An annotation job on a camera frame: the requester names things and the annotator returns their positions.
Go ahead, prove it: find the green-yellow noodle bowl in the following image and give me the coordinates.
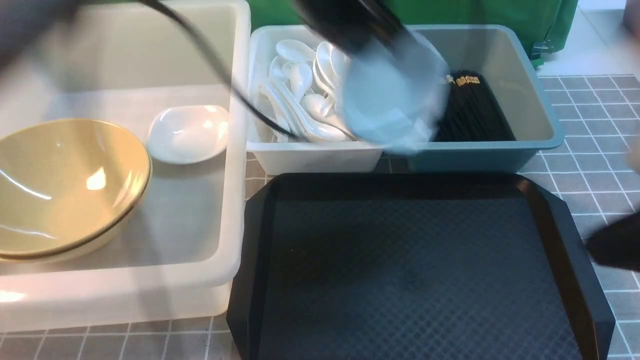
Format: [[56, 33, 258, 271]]
[[1, 118, 150, 256]]

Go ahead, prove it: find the white square side dish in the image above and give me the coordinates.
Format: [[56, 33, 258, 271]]
[[339, 29, 450, 156]]

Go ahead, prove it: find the grey grid table mat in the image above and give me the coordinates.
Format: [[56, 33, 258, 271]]
[[1, 74, 639, 360]]

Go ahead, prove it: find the white square dish in tub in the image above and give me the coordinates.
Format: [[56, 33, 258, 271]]
[[146, 105, 230, 166]]

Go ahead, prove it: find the yellow noodle bowl in tub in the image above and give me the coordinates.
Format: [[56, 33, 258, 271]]
[[0, 154, 153, 264]]

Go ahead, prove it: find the pile of white spoons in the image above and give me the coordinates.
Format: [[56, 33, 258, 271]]
[[257, 39, 356, 142]]

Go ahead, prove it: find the large white plastic tub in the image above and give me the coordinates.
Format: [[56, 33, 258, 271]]
[[1, 3, 247, 332]]

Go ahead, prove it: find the black serving tray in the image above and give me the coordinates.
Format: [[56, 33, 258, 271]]
[[226, 173, 616, 360]]

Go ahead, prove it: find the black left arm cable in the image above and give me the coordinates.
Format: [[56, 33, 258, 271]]
[[140, 0, 301, 140]]

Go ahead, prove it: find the bundle of black chopsticks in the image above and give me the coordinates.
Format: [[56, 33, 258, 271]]
[[432, 70, 516, 142]]

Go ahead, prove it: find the green cloth backdrop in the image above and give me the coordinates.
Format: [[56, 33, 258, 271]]
[[248, 0, 578, 68]]

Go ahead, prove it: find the white spoon bin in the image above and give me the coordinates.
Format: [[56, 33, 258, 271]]
[[246, 25, 390, 176]]

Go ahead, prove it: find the blue chopstick bin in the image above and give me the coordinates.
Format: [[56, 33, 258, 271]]
[[407, 24, 565, 173]]

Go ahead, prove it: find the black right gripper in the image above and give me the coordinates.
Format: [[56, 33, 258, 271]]
[[585, 212, 640, 272]]

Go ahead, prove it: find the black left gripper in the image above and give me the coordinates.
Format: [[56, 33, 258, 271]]
[[292, 0, 409, 55]]

